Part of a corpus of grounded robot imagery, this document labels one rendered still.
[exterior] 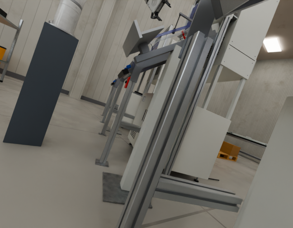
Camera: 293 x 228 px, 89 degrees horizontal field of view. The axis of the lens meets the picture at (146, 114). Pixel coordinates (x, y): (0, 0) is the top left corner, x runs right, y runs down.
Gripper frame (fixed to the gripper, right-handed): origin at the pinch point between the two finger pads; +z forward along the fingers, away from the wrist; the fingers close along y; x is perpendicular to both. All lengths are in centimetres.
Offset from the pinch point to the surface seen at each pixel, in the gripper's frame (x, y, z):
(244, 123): 1052, -235, 168
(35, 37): 42, -261, -336
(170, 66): -20.7, -11.3, 39.5
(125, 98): -23, -47, 31
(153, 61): -3.1, -25.1, 17.9
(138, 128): -16, -57, 50
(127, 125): -22, -58, 45
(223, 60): 46, 2, 37
